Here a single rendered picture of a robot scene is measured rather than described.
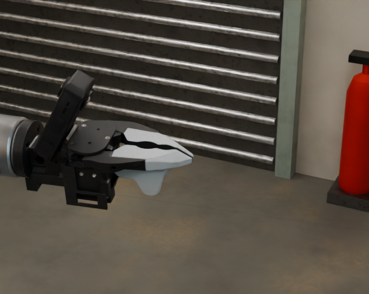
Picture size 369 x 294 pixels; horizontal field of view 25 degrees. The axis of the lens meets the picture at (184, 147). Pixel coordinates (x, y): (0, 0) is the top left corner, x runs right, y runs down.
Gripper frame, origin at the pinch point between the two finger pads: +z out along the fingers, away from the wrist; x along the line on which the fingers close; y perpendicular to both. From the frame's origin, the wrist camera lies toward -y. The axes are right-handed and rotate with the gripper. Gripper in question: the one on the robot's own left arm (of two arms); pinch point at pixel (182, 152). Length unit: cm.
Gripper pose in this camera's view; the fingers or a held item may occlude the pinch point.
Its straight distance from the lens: 98.5
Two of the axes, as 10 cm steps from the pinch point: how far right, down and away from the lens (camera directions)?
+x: -2.5, 5.5, -8.0
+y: 0.3, 8.3, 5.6
